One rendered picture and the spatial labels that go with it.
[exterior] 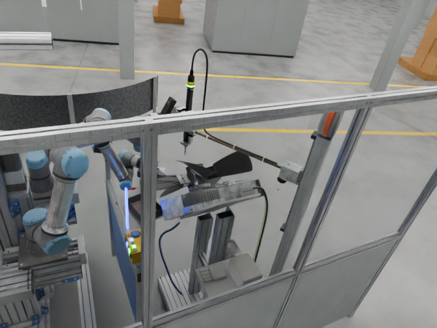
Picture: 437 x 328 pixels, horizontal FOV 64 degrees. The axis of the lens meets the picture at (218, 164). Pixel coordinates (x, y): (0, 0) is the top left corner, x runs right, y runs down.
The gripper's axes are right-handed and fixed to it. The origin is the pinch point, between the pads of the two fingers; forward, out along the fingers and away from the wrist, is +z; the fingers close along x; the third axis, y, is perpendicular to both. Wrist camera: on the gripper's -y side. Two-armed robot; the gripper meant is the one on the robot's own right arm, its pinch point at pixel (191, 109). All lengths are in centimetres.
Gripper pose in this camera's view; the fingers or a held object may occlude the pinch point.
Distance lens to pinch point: 190.7
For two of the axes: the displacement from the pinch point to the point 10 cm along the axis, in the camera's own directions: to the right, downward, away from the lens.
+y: -1.3, 8.0, 5.8
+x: 5.8, 5.4, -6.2
